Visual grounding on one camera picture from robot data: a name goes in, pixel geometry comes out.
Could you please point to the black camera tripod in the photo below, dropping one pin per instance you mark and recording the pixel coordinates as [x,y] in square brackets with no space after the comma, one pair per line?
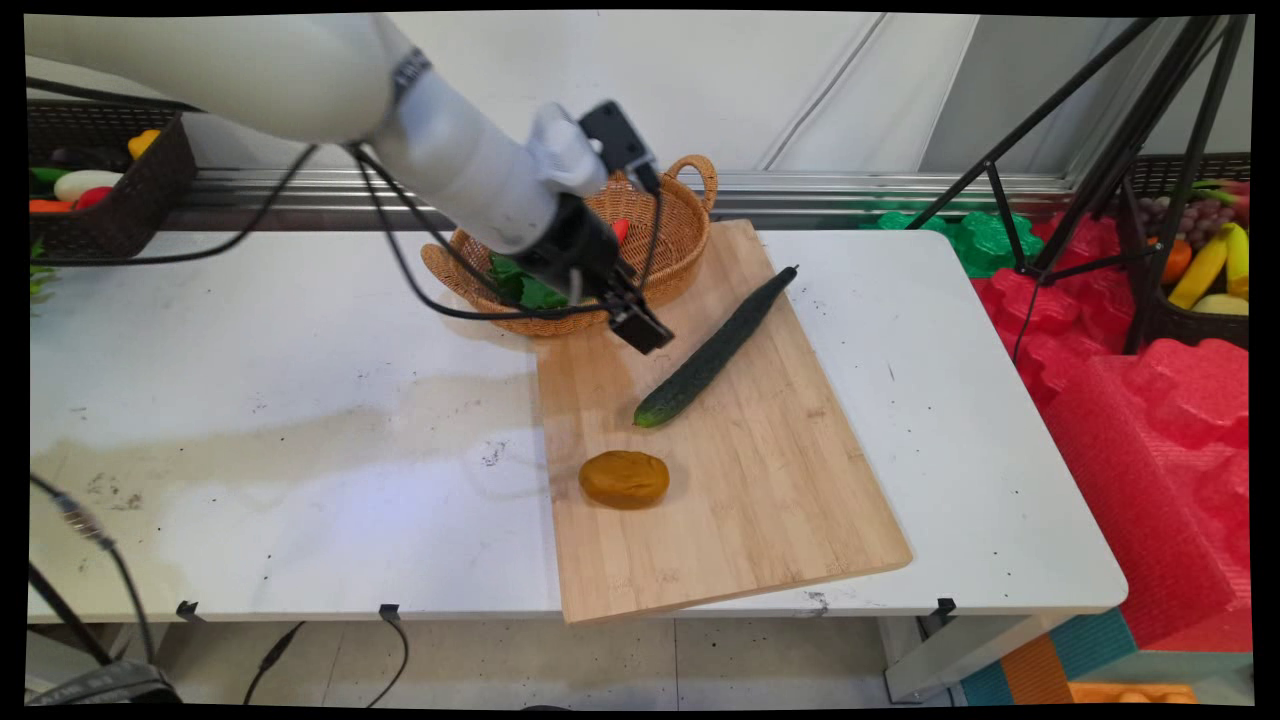
[1130,150]

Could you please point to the black basket with fruit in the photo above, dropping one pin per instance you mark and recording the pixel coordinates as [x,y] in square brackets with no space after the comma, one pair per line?
[1200,330]

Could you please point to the red foam block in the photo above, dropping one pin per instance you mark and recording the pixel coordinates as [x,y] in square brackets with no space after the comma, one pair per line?
[1150,450]

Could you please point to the dark green cucumber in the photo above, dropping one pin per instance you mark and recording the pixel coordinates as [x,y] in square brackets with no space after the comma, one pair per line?
[712,350]

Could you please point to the orange carrot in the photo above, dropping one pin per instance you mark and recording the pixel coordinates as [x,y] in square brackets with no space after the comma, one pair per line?
[50,206]

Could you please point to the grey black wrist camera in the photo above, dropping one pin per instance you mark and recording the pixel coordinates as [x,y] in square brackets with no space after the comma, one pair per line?
[590,145]

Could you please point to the black table clip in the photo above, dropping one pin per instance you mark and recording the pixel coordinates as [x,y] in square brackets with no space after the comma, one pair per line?
[389,612]
[946,606]
[188,610]

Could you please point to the white table leg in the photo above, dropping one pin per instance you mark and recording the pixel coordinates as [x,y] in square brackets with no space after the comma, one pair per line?
[950,660]

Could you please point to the white radish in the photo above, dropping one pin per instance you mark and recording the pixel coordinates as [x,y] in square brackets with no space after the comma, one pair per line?
[88,183]

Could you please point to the aluminium wall rail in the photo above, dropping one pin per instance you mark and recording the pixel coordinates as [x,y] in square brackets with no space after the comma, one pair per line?
[800,190]

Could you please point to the black basket with vegetables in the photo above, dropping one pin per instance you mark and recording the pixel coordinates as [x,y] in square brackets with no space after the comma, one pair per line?
[120,225]

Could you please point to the green plant leaves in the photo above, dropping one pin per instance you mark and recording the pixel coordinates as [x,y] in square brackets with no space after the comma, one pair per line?
[40,275]

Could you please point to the purple grape bunch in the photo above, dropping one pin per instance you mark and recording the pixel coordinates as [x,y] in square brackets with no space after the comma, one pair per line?
[1195,222]

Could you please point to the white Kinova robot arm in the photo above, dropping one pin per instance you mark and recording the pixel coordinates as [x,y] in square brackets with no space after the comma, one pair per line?
[300,80]

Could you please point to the yellow banana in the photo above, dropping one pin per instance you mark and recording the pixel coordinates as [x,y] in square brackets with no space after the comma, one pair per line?
[1200,272]
[1238,258]

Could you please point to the brown potato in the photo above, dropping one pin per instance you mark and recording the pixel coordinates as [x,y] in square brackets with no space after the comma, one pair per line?
[624,479]

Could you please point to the pale yellow fruit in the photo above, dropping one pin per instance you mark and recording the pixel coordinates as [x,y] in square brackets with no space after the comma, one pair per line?
[1222,304]

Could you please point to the red chili pepper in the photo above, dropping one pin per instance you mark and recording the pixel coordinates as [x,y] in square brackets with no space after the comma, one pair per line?
[622,230]

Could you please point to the red tomato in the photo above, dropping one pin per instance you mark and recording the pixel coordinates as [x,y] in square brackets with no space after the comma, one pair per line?
[94,197]

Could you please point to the wooden cutting board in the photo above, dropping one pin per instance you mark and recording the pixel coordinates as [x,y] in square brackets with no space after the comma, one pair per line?
[720,480]

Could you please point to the teal and orange mat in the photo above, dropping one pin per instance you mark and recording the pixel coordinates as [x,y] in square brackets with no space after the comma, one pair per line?
[1050,670]

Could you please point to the green leafy vegetable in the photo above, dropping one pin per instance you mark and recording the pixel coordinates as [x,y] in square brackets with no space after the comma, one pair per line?
[525,288]

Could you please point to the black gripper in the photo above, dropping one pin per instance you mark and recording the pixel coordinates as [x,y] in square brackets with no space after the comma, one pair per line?
[575,250]

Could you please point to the green foam block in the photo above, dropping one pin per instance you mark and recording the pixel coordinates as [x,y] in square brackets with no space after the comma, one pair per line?
[985,245]

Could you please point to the yellow bell pepper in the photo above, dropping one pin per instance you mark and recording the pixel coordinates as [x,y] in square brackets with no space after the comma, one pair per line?
[143,142]

